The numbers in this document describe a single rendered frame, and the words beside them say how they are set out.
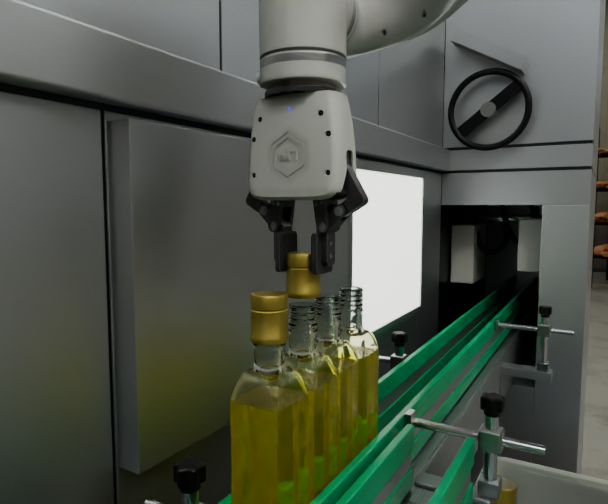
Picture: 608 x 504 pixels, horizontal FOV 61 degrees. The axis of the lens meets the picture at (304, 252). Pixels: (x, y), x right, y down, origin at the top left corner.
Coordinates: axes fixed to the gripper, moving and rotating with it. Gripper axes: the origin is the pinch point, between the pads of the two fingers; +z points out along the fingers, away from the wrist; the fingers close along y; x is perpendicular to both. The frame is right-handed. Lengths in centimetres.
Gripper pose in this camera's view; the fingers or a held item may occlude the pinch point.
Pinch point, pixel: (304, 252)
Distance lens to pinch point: 51.6
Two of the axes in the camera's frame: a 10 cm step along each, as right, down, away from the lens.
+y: 8.6, 0.5, -5.1
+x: 5.2, -0.8, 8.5
